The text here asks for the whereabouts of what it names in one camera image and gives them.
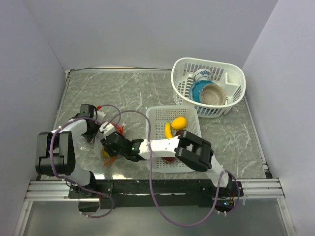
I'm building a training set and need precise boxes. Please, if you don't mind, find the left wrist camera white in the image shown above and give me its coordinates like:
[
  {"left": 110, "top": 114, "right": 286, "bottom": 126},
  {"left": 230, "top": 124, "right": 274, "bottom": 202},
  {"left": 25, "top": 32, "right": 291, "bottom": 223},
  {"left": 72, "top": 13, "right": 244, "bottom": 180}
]
[{"left": 95, "top": 111, "right": 106, "bottom": 123}]

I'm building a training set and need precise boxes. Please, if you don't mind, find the blue white porcelain cup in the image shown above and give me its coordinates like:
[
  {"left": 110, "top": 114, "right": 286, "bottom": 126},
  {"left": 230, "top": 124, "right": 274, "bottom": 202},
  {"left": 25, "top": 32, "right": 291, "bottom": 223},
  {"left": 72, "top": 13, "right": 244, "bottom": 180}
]
[{"left": 192, "top": 68, "right": 212, "bottom": 82}]

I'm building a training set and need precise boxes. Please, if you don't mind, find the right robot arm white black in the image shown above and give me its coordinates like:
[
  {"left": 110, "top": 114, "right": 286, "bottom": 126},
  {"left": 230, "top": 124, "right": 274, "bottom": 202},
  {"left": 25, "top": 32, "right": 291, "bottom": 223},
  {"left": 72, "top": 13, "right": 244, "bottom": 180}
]
[{"left": 100, "top": 130, "right": 233, "bottom": 196}]

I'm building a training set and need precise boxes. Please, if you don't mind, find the aluminium frame rail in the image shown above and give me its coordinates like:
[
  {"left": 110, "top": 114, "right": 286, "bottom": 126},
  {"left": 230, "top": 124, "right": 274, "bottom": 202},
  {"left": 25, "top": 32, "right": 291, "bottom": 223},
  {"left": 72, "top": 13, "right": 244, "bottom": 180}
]
[{"left": 24, "top": 179, "right": 285, "bottom": 202}]

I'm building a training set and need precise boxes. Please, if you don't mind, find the beige bowl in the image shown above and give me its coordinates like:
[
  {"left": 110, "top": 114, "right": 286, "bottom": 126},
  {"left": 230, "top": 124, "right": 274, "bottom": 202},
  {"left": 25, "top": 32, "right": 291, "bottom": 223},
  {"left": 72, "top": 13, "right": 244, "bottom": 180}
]
[{"left": 200, "top": 84, "right": 226, "bottom": 106}]

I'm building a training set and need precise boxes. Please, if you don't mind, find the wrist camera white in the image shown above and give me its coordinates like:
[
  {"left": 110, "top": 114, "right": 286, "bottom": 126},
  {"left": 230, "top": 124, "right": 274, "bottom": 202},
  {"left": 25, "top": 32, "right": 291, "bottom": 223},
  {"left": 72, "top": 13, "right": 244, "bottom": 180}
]
[
  {"left": 95, "top": 111, "right": 106, "bottom": 123},
  {"left": 99, "top": 121, "right": 116, "bottom": 136}
]

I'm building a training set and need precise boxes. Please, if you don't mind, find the yellow fake banana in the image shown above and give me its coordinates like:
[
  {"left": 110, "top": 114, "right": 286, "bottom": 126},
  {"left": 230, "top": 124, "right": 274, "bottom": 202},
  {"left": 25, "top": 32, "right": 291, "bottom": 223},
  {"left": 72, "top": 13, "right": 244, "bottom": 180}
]
[{"left": 164, "top": 122, "right": 173, "bottom": 139}]

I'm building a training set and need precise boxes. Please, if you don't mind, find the yellow fake lemon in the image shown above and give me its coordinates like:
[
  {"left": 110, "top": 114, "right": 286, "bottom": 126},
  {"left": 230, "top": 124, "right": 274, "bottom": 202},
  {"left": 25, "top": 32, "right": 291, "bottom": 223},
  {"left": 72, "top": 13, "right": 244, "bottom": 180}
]
[{"left": 171, "top": 117, "right": 187, "bottom": 130}]

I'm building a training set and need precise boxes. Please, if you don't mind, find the white oval dish rack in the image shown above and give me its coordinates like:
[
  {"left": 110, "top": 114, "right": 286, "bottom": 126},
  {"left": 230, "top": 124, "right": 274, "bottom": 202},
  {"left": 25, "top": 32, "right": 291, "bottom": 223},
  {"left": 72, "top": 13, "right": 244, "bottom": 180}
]
[{"left": 171, "top": 58, "right": 246, "bottom": 118}]

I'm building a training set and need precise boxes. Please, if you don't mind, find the clear zip top bag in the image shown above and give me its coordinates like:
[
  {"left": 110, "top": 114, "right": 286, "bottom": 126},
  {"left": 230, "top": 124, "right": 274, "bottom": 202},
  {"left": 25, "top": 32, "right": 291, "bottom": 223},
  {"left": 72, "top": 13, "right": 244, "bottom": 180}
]
[{"left": 78, "top": 122, "right": 126, "bottom": 167}]

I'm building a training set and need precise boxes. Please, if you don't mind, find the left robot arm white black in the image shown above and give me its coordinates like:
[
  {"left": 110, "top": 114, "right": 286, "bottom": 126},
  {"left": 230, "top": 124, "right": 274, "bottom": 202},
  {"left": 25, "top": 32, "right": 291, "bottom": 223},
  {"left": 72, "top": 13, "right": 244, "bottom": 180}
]
[{"left": 35, "top": 104, "right": 100, "bottom": 198}]

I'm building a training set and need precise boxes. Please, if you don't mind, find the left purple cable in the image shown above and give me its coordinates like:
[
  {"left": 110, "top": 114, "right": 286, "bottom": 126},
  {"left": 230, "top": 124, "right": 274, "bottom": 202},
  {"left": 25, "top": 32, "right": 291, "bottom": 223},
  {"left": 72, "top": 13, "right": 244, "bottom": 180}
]
[{"left": 50, "top": 104, "right": 122, "bottom": 219}]

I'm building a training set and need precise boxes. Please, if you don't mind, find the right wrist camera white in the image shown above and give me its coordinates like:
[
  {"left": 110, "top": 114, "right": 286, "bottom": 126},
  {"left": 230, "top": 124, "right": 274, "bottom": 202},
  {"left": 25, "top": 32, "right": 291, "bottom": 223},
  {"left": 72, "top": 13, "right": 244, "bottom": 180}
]
[{"left": 99, "top": 121, "right": 116, "bottom": 136}]

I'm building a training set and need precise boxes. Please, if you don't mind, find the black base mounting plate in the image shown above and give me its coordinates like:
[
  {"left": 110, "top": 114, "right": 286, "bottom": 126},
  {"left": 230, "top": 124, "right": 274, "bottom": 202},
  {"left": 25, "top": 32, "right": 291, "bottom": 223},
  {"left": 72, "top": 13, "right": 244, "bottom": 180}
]
[{"left": 68, "top": 179, "right": 244, "bottom": 213}]

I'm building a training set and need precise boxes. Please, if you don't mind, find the teal bowl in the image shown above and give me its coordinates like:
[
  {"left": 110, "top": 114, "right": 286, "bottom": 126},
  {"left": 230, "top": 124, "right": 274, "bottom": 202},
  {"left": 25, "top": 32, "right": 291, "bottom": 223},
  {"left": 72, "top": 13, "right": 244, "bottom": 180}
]
[{"left": 189, "top": 80, "right": 213, "bottom": 103}]

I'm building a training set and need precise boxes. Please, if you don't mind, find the red fake apple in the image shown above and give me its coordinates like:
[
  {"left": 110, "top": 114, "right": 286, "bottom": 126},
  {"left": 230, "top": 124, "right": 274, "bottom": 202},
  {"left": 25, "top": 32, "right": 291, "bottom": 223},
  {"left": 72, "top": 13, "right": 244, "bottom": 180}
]
[{"left": 161, "top": 157, "right": 176, "bottom": 164}]

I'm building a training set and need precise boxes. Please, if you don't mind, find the white perforated rectangular basket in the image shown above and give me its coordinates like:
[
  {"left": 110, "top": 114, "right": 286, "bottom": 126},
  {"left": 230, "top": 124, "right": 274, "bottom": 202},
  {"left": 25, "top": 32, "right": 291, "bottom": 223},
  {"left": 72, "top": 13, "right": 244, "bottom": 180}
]
[{"left": 146, "top": 105, "right": 202, "bottom": 174}]

